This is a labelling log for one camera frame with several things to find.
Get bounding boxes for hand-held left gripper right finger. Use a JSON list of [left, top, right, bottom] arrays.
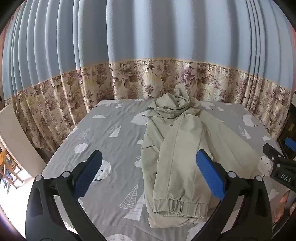
[[187, 149, 272, 241]]

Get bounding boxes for light green pants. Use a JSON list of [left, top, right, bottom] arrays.
[[139, 83, 261, 229]]

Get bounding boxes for person's right hand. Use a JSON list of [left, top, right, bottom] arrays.
[[273, 190, 291, 225]]

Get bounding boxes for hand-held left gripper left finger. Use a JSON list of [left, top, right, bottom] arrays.
[[25, 150, 107, 241]]

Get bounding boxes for grey printed bedsheet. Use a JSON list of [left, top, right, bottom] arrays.
[[40, 98, 292, 241]]

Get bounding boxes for wooden chair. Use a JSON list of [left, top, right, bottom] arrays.
[[0, 148, 22, 191]]

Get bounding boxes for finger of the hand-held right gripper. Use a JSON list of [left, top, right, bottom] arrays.
[[285, 138, 296, 161], [263, 143, 290, 163]]

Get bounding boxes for blue curtain with floral hem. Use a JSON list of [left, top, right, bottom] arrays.
[[1, 0, 296, 151]]

